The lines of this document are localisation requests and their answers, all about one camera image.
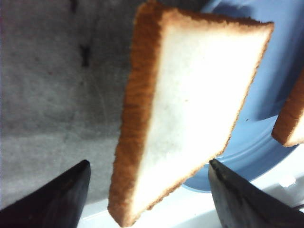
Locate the blue plate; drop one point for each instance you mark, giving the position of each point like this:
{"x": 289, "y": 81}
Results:
{"x": 251, "y": 150}

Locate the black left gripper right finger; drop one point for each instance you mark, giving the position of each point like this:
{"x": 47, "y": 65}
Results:
{"x": 239, "y": 204}

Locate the white bread slice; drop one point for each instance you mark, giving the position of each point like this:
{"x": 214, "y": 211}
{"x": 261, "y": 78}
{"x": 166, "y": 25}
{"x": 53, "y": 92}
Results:
{"x": 289, "y": 126}
{"x": 190, "y": 75}

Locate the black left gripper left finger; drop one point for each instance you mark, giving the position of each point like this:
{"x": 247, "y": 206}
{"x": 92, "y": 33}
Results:
{"x": 58, "y": 204}

